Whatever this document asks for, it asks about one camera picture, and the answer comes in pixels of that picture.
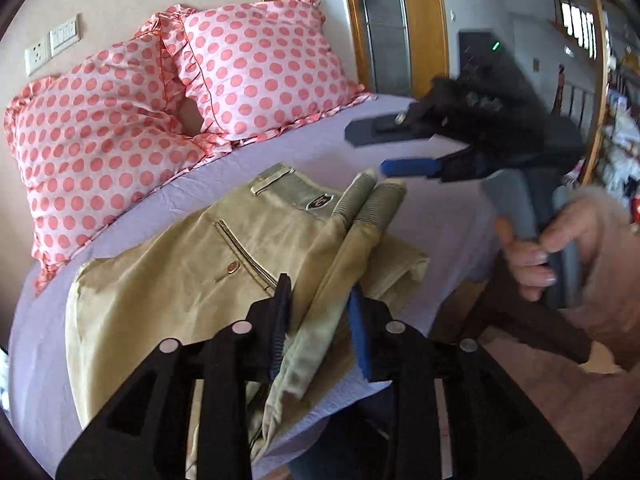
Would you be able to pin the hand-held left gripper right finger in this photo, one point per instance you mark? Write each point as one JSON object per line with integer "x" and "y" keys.
{"x": 358, "y": 330}

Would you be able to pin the pink polka dot pillow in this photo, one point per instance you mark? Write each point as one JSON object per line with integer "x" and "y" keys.
{"x": 260, "y": 65}
{"x": 90, "y": 150}

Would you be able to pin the khaki pants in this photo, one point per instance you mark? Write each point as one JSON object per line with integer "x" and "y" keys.
{"x": 175, "y": 270}

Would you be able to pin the person's right hand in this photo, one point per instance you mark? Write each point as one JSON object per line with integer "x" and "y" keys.
{"x": 570, "y": 225}

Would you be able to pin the person's pink-sleeved right forearm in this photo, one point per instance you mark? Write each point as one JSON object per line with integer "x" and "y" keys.
{"x": 615, "y": 290}

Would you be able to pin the white wall light switch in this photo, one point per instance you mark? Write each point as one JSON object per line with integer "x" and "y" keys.
{"x": 64, "y": 35}

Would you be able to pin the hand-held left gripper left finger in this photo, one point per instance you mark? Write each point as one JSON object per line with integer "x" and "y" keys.
{"x": 278, "y": 345}

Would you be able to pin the bed with lilac sheet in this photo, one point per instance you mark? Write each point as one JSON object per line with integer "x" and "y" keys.
{"x": 300, "y": 145}

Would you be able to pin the white wall socket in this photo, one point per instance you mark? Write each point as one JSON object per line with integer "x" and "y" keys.
{"x": 37, "y": 56}

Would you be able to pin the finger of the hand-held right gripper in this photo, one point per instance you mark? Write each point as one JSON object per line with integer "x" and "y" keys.
{"x": 367, "y": 132}
{"x": 410, "y": 166}

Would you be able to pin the wooden framed glass door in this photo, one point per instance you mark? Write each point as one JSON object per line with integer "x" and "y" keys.
{"x": 385, "y": 25}

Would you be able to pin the curved wooden frame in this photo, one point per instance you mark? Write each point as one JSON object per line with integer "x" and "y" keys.
{"x": 597, "y": 85}

